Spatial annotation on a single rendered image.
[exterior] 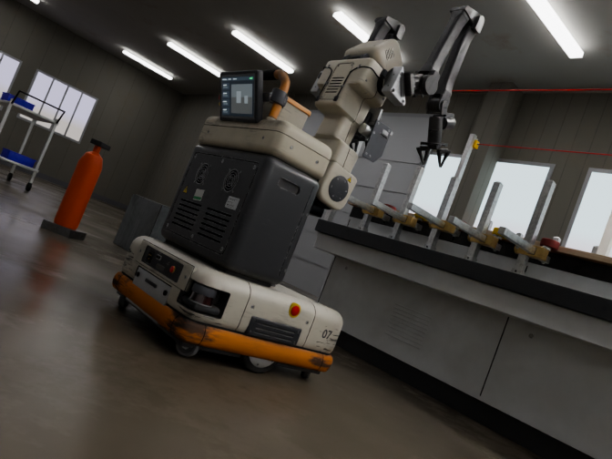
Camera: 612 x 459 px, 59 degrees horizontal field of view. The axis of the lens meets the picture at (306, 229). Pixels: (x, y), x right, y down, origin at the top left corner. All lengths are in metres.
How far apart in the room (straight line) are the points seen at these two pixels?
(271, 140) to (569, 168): 5.21
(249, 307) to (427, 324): 1.45
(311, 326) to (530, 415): 1.17
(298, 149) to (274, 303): 0.51
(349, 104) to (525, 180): 4.78
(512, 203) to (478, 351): 4.08
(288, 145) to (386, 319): 1.65
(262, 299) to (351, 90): 0.91
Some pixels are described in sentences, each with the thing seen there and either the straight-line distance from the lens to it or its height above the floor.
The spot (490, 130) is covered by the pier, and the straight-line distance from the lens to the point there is 6.98.
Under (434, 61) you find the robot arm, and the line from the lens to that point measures 2.29.
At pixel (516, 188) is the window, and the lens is 6.79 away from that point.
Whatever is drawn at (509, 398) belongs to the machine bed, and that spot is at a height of 0.17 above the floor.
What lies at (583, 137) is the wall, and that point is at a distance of 6.77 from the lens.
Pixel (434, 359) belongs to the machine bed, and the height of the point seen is 0.19.
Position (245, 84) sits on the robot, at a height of 0.90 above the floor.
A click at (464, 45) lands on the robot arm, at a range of 2.44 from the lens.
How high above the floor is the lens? 0.40
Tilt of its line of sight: 3 degrees up
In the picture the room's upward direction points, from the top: 21 degrees clockwise
